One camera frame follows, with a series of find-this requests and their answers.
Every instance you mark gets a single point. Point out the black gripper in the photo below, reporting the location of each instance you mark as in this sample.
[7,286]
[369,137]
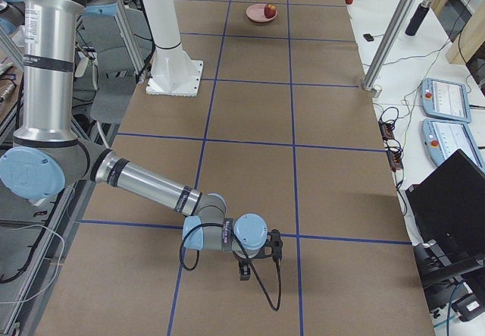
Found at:
[244,262]

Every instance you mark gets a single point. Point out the red apple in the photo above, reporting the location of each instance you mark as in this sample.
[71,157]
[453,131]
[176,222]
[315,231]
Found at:
[270,11]

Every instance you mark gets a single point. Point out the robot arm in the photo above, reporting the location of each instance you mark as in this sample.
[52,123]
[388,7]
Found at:
[47,155]

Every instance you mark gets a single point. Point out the pink plate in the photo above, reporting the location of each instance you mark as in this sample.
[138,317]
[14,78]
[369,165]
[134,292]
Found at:
[255,13]

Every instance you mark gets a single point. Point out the near orange usb hub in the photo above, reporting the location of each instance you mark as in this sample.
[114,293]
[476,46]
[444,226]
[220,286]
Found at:
[394,159]

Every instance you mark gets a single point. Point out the orange usb hub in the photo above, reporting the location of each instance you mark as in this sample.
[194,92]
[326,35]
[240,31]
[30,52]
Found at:
[394,159]
[386,130]

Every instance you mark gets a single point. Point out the far orange usb hub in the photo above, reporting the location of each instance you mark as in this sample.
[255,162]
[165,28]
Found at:
[386,130]

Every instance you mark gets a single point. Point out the black laptop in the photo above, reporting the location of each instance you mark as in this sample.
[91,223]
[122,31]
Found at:
[448,205]

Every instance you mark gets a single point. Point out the near blue teach pendant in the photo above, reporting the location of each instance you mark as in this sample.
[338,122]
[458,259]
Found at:
[444,137]

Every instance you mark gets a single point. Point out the blue teach pendant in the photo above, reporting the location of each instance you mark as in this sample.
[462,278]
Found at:
[445,100]
[444,137]

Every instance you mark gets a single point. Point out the far blue teach pendant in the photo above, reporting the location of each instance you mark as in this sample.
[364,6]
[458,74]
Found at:
[445,100]

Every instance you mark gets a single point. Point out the small black box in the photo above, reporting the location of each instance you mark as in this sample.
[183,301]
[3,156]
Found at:
[368,37]

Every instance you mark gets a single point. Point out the black water bottle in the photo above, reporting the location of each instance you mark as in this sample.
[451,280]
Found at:
[418,17]

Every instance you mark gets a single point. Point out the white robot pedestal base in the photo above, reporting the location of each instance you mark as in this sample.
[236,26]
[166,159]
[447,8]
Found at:
[173,72]

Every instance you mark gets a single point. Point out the aluminium frame post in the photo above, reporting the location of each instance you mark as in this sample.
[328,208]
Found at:
[401,12]

